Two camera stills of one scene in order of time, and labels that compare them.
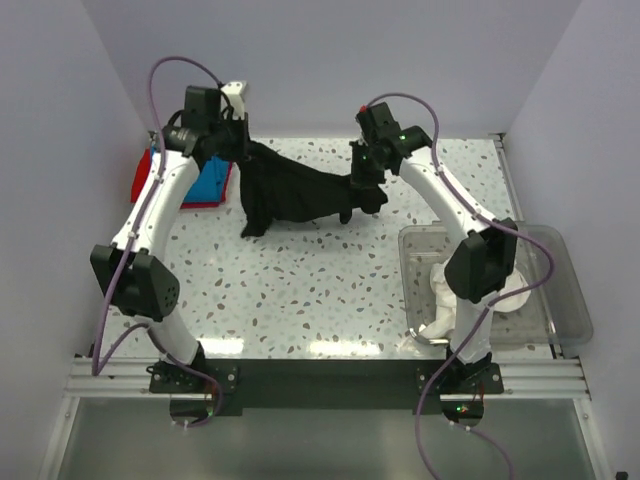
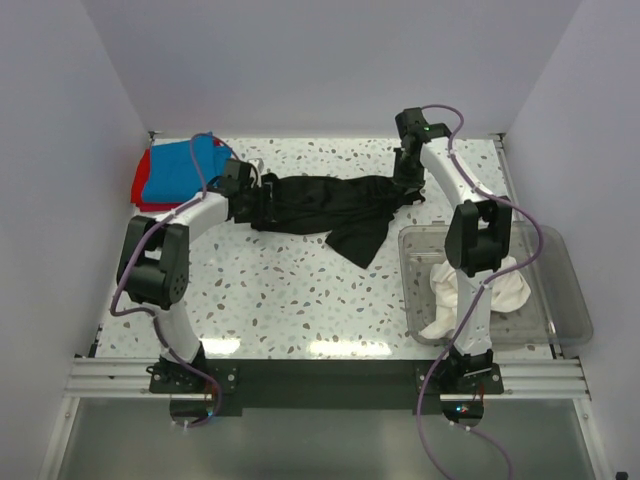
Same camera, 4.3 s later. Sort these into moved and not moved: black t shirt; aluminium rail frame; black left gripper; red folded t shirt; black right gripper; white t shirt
Moved: black t shirt; black right gripper; black left gripper
Not moved: aluminium rail frame; white t shirt; red folded t shirt
